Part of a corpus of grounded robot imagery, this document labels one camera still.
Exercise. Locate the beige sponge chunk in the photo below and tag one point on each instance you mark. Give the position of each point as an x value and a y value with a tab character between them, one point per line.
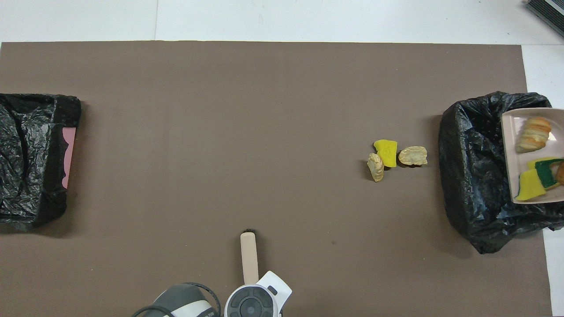
413	155
376	167

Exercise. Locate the yellow sponge piece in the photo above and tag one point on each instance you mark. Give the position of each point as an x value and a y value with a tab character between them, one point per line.
387	152
531	187

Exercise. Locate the beige hand brush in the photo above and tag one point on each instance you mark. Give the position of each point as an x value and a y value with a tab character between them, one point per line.
249	259

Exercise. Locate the beige plastic dustpan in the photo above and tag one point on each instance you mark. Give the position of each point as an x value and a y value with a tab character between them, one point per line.
513	145

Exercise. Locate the cream sponge chunk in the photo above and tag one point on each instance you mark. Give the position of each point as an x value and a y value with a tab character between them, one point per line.
533	134

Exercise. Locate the green and yellow scrub sponge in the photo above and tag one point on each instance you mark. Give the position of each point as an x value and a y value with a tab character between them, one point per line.
546	174

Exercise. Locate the brown sponge chunk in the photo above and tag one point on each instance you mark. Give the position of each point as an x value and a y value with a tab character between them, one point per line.
561	172

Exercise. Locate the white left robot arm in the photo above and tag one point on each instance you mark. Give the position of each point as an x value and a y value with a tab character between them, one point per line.
253	304

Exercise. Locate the left black-lined bin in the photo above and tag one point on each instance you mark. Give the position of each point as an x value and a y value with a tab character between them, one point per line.
467	176

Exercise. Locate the black-lined bin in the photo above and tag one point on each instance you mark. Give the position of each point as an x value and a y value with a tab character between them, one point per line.
467	176
26	193

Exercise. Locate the pink plastic bin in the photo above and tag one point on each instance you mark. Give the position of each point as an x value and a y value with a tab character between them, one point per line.
68	149

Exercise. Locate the right black-lined bin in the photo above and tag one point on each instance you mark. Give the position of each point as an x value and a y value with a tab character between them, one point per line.
26	193

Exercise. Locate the brown table mat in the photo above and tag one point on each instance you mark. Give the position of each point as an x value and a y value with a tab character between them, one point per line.
282	66

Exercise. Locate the dark ribbed device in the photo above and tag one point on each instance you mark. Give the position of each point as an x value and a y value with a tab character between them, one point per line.
548	11

